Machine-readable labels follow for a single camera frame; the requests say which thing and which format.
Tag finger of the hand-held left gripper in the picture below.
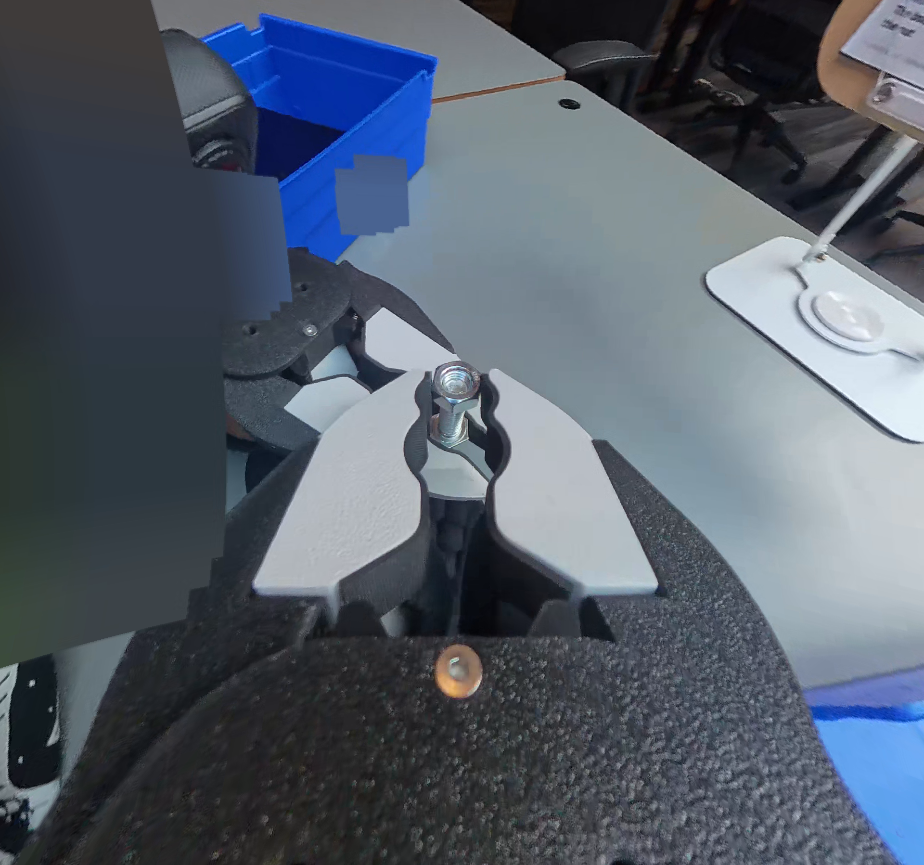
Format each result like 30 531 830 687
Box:
361 308 472 378
285 374 492 501

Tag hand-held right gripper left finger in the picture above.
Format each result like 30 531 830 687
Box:
253 368 428 628

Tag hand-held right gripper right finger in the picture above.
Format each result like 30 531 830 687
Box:
485 368 659 600

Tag silver hex nut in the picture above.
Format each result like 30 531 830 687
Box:
432 361 483 404

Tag silver hex bolt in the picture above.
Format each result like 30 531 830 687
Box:
427 399 472 447

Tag blue plastic bin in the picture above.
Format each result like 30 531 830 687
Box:
201 13 439 263
805 684 924 865

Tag black white patterned pants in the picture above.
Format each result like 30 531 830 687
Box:
0 656 66 852

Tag printed instruction sheet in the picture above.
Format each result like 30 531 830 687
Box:
841 0 924 65

